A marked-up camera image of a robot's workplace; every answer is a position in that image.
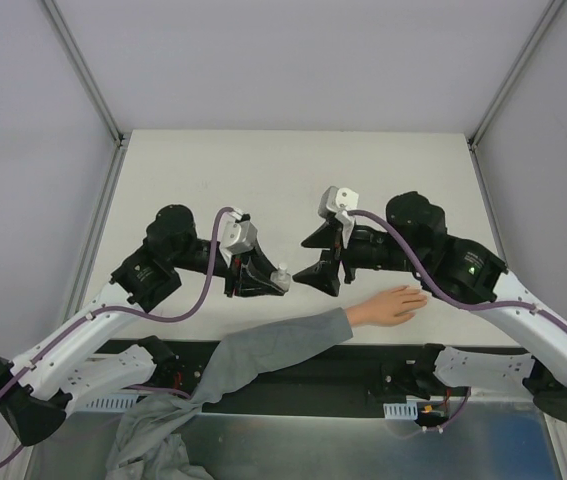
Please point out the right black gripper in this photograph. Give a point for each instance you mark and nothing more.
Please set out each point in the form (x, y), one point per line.
(340, 255)

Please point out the right aluminium frame post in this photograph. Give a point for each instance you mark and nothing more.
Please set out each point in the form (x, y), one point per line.
(525, 55)

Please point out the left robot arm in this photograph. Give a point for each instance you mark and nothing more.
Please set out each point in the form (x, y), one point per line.
(42, 387)

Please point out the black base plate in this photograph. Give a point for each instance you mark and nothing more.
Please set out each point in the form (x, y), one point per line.
(346, 381)

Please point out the grey shirt sleeve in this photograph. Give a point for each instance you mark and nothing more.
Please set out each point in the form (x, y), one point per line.
(147, 443)

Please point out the aluminium frame post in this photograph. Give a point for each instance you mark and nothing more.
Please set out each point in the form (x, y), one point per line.
(525, 55)
(82, 70)

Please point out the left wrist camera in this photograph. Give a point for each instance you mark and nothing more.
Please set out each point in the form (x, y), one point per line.
(238, 237)

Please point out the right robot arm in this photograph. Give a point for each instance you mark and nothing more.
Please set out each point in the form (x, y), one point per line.
(412, 237)

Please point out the mannequin hand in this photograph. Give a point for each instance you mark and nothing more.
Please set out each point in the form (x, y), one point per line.
(387, 308)

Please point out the left aluminium frame post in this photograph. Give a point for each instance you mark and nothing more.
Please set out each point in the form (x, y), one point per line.
(82, 70)

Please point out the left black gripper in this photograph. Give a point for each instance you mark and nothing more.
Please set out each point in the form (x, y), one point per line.
(235, 273)

